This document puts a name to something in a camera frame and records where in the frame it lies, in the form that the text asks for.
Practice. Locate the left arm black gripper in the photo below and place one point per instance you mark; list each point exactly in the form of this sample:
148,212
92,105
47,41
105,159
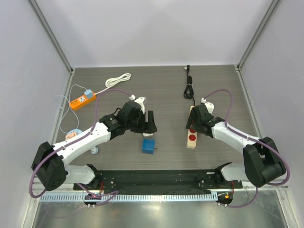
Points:
147,127

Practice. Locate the blue cube plug adapter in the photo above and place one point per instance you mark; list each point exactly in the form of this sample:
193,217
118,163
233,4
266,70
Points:
148,146

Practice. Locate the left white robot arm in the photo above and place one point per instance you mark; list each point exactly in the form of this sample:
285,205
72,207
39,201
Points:
52,163

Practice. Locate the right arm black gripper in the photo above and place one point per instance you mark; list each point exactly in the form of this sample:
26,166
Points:
196,123

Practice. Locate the white square plug adapter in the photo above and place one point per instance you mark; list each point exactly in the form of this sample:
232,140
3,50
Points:
148,134

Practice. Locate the white slotted cable duct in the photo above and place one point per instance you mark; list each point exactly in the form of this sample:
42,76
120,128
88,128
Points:
84,197

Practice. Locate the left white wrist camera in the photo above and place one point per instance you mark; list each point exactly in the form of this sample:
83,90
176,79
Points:
140,100

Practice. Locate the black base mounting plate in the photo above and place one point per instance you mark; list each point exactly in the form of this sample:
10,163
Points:
161,182

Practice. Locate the round blue pink socket hub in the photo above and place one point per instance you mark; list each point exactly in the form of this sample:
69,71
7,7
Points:
72,133

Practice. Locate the beige power strip red sockets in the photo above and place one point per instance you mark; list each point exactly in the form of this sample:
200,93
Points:
191,139

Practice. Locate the light blue usb charger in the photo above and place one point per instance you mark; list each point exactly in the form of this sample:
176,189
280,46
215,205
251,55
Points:
89,93

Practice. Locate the orange power strip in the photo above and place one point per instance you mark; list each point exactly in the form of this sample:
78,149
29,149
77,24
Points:
81,102

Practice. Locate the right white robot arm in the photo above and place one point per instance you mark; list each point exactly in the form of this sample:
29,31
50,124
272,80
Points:
262,163

